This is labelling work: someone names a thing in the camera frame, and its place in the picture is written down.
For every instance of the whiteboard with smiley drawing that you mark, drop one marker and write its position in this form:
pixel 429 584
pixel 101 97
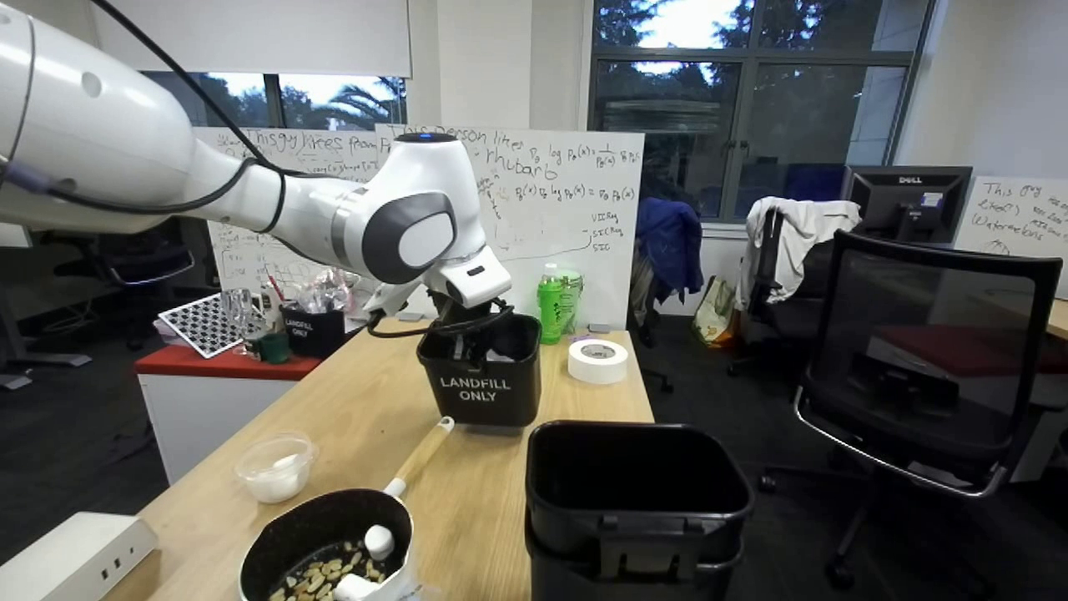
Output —
pixel 570 210

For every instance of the black plastic bin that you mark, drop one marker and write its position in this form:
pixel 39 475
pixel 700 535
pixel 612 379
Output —
pixel 640 489
pixel 634 572

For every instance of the black office chair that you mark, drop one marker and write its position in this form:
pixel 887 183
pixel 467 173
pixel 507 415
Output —
pixel 936 355

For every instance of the white cabinet red top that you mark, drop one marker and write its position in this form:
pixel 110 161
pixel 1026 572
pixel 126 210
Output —
pixel 211 417

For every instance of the white tape roll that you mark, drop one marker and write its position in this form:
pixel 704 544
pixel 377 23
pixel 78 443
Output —
pixel 600 363

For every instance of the black dell monitor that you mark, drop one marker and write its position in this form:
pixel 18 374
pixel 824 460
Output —
pixel 909 202

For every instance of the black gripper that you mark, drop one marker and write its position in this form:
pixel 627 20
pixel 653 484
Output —
pixel 473 308

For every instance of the yellow white bag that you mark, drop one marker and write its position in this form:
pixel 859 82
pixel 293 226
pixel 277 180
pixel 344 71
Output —
pixel 718 311

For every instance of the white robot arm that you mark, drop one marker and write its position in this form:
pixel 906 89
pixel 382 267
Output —
pixel 101 120

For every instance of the green bottle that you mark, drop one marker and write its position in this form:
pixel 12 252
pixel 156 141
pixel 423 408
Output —
pixel 560 305

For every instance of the dark background office chair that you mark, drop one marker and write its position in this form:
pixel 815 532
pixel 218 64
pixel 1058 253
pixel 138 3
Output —
pixel 152 260

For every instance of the clear plastic cup with marshmallows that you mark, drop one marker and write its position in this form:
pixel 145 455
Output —
pixel 275 470

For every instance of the blue jacket on chair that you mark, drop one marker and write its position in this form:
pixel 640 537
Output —
pixel 669 246

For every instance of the white window blind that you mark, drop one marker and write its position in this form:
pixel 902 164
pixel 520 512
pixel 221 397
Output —
pixel 277 34

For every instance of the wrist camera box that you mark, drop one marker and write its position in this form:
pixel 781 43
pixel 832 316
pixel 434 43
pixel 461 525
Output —
pixel 475 283

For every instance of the dark green cup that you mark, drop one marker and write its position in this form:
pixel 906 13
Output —
pixel 271 348

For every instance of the small whiteboard with writing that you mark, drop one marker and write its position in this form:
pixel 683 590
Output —
pixel 1019 219

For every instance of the white jacket on chair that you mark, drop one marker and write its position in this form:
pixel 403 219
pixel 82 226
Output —
pixel 801 239

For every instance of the clear plastic bag with clutter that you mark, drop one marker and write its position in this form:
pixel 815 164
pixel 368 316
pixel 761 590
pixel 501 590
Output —
pixel 318 292

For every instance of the white marshmallow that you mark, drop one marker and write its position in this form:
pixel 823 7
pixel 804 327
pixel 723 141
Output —
pixel 354 590
pixel 377 543

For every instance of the peanuts pile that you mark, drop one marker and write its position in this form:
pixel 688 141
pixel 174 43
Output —
pixel 318 572

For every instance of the white power box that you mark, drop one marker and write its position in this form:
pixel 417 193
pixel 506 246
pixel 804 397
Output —
pixel 67 562

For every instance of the black pot with white contents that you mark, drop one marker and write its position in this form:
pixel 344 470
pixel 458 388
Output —
pixel 320 523

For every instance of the black landfill only bin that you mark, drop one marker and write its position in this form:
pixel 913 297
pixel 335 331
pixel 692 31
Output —
pixel 483 385
pixel 314 331

